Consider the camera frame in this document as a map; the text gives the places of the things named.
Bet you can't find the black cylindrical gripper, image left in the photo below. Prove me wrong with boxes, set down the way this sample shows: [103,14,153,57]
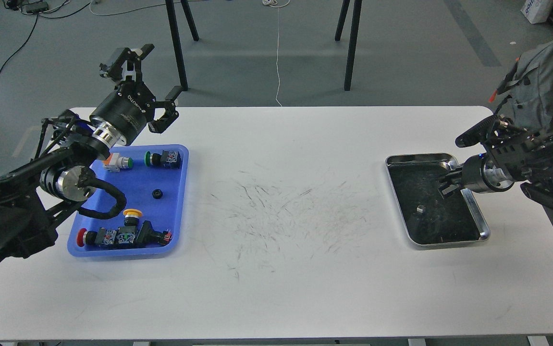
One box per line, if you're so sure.
[89,44,184,146]

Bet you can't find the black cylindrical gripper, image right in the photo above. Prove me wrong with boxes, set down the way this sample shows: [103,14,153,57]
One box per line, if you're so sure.
[438,155,514,199]

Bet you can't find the black robot arm, image right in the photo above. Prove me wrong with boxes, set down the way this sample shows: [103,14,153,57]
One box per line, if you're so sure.
[438,115,553,210]

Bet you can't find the silver metal tray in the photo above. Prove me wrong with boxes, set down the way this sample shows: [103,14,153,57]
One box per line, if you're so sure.
[385,153,490,248]

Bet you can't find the blue plastic tray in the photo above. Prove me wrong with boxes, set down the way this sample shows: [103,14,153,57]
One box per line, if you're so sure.
[67,144,189,258]

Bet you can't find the green push button black body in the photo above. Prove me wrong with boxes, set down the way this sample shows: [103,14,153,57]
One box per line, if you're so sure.
[144,150,183,169]

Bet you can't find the orange and green push button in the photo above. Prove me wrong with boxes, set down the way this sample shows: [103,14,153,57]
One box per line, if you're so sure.
[102,152,134,173]

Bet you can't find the black table leg left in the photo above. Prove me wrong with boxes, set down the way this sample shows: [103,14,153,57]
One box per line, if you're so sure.
[164,0,199,92]

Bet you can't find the black table leg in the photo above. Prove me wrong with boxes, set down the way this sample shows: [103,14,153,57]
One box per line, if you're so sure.
[164,0,199,92]
[334,0,363,91]

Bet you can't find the yellow mushroom push button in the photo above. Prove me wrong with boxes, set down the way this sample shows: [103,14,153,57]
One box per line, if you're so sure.
[122,209,143,227]

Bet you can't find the grey backpack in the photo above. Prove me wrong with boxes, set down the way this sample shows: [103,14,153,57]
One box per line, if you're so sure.
[490,41,553,132]

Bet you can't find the red mushroom push button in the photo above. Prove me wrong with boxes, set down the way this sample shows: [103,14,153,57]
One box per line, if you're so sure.
[75,228,118,249]

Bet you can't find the white bag top right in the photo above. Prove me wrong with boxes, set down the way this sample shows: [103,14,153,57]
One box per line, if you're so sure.
[520,0,553,25]

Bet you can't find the black table leg right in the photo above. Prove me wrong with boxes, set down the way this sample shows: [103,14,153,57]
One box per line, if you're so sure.
[334,0,363,91]

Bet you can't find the black cable on floor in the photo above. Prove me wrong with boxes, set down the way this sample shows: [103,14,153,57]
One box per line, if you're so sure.
[0,0,89,117]

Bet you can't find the black switch with red terminals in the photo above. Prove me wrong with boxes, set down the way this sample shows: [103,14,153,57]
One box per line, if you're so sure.
[114,219,172,249]

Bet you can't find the white cable on floor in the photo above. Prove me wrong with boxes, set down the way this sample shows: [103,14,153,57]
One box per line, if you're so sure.
[262,0,291,107]

